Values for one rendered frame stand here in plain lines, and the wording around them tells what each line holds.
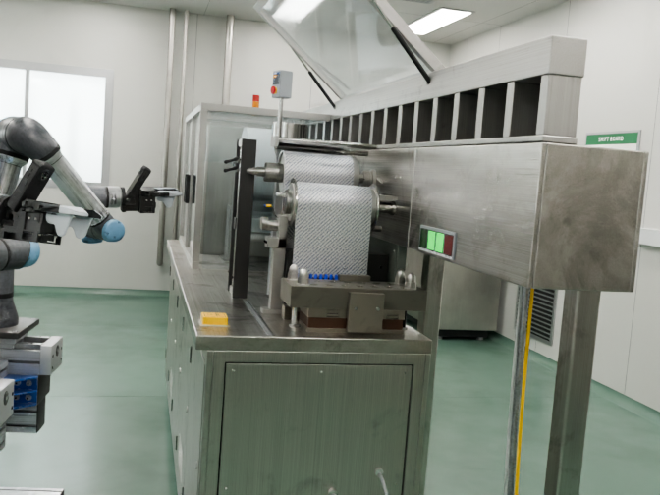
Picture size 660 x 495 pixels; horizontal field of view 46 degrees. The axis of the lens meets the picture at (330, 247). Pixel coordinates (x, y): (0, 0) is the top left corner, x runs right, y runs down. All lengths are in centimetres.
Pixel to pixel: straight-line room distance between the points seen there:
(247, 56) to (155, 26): 92
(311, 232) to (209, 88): 564
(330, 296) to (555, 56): 91
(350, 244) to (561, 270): 87
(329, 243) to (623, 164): 97
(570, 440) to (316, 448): 71
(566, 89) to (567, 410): 70
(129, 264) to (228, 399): 584
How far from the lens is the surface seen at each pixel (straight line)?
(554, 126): 165
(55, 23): 796
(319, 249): 233
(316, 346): 211
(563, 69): 166
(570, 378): 181
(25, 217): 162
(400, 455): 228
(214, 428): 213
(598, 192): 169
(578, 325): 179
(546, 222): 163
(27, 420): 253
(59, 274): 794
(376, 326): 218
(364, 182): 265
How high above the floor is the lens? 134
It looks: 5 degrees down
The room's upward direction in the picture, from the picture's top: 4 degrees clockwise
